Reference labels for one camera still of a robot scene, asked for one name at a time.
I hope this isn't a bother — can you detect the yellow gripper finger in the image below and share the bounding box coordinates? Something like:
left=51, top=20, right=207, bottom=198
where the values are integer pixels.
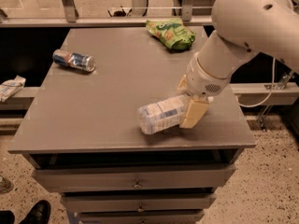
left=179, top=97, right=209, bottom=129
left=177, top=75, right=187, bottom=95

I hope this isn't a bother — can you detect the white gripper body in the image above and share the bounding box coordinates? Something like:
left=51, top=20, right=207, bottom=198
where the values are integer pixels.
left=186, top=52, right=230, bottom=96

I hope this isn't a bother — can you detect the blue label plastic bottle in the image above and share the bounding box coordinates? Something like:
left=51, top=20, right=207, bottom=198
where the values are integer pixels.
left=137, top=94, right=192, bottom=134

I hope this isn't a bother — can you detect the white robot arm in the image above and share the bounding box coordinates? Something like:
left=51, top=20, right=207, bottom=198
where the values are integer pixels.
left=178, top=0, right=299, bottom=128

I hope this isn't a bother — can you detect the green rice chip bag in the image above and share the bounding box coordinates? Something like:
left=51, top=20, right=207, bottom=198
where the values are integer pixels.
left=146, top=19, right=195, bottom=50

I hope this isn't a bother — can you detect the top drawer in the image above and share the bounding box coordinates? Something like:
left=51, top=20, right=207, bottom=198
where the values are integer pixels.
left=32, top=164, right=235, bottom=193

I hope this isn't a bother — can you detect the drawer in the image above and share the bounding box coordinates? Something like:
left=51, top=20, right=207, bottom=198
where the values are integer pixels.
left=61, top=193, right=216, bottom=212
left=32, top=164, right=235, bottom=193
left=80, top=210, right=205, bottom=224

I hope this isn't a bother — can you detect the middle drawer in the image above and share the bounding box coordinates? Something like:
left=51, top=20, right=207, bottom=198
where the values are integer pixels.
left=61, top=193, right=216, bottom=212

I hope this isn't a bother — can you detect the bottom drawer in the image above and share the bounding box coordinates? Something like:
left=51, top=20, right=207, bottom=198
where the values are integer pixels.
left=80, top=210, right=205, bottom=224

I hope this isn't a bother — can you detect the grey drawer cabinet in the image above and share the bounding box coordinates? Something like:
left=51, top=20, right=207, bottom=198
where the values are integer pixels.
left=7, top=26, right=257, bottom=224

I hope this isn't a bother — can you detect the blue silver soda can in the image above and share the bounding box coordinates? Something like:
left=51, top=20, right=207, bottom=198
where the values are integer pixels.
left=52, top=49, right=95, bottom=73

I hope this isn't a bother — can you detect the white blue snack packet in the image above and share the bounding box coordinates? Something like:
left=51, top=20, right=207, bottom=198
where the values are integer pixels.
left=0, top=76, right=26, bottom=102

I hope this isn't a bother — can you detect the black shoe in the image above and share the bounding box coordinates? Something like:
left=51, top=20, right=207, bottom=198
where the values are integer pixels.
left=20, top=200, right=50, bottom=224

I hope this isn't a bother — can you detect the white cable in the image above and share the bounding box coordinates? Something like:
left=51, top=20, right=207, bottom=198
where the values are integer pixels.
left=235, top=57, right=277, bottom=108

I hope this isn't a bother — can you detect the metal railing frame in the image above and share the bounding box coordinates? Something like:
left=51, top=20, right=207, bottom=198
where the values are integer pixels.
left=0, top=0, right=215, bottom=28

